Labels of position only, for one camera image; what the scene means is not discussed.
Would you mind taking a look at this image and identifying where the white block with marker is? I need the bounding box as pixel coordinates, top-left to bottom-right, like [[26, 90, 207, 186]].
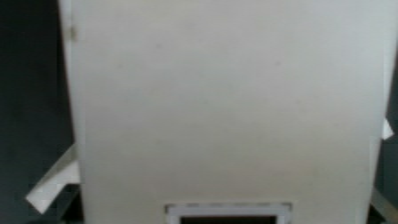
[[58, 0, 398, 224]]

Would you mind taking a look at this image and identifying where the white cabinet box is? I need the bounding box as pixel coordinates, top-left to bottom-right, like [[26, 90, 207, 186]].
[[24, 147, 79, 213]]

